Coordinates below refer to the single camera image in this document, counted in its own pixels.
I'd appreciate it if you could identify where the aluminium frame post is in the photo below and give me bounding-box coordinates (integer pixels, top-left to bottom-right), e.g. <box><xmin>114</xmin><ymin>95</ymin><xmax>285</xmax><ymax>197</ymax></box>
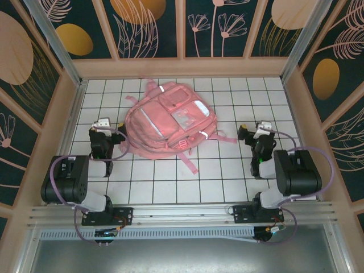
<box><xmin>280</xmin><ymin>0</ymin><xmax>332</xmax><ymax>82</ymax></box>
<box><xmin>24</xmin><ymin>0</ymin><xmax>86</xmax><ymax>86</ymax></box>

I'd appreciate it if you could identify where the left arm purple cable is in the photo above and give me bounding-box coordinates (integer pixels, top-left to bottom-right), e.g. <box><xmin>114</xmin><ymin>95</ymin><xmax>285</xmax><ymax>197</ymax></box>
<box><xmin>48</xmin><ymin>126</ymin><xmax>131</xmax><ymax>246</ymax></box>

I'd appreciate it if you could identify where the aluminium side rail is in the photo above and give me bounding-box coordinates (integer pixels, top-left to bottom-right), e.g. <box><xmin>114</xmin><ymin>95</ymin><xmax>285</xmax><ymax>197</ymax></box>
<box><xmin>42</xmin><ymin>81</ymin><xmax>88</xmax><ymax>205</ymax></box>

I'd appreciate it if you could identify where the small controller circuit board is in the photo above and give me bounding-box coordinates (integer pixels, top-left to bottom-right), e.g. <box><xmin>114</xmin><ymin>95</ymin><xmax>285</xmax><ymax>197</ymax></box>
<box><xmin>94</xmin><ymin>229</ymin><xmax>119</xmax><ymax>237</ymax></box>
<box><xmin>266</xmin><ymin>226</ymin><xmax>287</xmax><ymax>237</ymax></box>

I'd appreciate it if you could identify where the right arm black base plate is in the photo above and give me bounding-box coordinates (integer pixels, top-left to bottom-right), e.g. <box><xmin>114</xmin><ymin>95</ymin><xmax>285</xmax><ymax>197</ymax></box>
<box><xmin>233</xmin><ymin>204</ymin><xmax>284</xmax><ymax>224</ymax></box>

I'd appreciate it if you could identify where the red power wire with connector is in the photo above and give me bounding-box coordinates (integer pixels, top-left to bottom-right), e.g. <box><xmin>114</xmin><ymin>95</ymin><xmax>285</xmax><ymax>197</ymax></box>
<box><xmin>268</xmin><ymin>212</ymin><xmax>285</xmax><ymax>231</ymax></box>
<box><xmin>112</xmin><ymin>215</ymin><xmax>128</xmax><ymax>231</ymax></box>

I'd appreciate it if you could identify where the pink school backpack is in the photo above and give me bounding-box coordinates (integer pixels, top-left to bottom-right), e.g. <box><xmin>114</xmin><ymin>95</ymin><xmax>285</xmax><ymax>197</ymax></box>
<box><xmin>119</xmin><ymin>77</ymin><xmax>238</xmax><ymax>176</ymax></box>

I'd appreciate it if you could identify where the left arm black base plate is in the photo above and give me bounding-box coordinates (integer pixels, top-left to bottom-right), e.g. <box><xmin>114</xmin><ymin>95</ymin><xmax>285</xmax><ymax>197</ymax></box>
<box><xmin>81</xmin><ymin>206</ymin><xmax>134</xmax><ymax>226</ymax></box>

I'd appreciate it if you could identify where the grey metal panel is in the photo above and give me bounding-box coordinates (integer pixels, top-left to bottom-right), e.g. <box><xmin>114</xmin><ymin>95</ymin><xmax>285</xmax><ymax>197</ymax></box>
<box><xmin>28</xmin><ymin>238</ymin><xmax>342</xmax><ymax>273</ymax></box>

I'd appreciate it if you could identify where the aluminium mounting rail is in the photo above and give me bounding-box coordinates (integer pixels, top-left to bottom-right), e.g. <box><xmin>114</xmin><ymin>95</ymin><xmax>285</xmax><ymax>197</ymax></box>
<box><xmin>28</xmin><ymin>202</ymin><xmax>338</xmax><ymax>227</ymax></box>

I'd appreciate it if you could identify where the white slotted cable duct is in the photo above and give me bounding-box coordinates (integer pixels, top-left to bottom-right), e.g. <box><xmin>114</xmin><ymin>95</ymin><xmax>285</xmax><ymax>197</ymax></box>
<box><xmin>39</xmin><ymin>226</ymin><xmax>257</xmax><ymax>243</ymax></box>

